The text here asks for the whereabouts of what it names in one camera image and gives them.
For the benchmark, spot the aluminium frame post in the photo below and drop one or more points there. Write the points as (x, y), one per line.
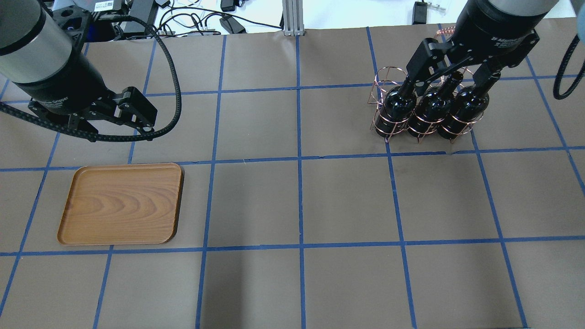
(292, 16)

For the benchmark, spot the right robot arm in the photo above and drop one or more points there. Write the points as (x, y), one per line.
(526, 8)

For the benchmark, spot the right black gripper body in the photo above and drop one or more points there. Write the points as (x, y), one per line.
(496, 28)

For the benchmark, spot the black power adapter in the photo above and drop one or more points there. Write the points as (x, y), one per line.
(231, 25)

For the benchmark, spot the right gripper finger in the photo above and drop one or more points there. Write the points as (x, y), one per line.
(486, 76)
(430, 61)

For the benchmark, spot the wooden tray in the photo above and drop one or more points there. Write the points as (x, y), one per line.
(130, 204)

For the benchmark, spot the dark wine bottle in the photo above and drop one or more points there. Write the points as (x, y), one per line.
(467, 108)
(433, 107)
(397, 107)

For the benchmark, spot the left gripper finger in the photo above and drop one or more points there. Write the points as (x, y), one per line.
(85, 131)
(131, 108)

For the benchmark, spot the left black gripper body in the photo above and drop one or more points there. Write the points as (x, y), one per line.
(68, 83)

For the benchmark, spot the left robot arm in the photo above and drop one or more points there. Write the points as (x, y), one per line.
(41, 55)

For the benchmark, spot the copper wire bottle basket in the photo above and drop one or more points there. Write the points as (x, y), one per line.
(392, 76)

